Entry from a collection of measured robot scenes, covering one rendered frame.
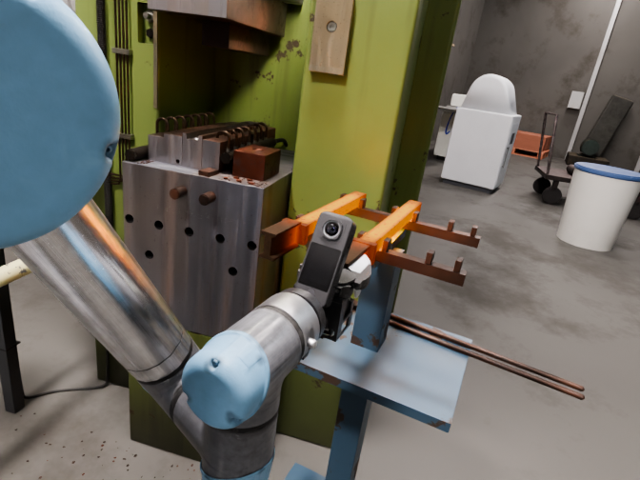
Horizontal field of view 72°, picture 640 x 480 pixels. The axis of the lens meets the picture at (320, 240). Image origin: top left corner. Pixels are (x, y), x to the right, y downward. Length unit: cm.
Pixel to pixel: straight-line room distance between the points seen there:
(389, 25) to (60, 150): 101
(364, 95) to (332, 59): 12
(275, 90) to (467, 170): 476
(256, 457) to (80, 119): 36
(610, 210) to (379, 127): 363
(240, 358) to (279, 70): 128
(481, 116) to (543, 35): 648
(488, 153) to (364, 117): 494
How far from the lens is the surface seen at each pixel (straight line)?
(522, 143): 1116
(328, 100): 119
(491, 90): 609
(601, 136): 1168
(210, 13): 115
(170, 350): 52
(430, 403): 85
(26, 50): 22
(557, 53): 1228
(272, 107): 159
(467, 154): 612
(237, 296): 118
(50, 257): 42
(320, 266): 53
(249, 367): 40
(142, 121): 142
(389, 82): 116
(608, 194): 457
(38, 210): 23
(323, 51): 117
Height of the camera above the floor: 119
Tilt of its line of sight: 21 degrees down
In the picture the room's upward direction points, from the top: 8 degrees clockwise
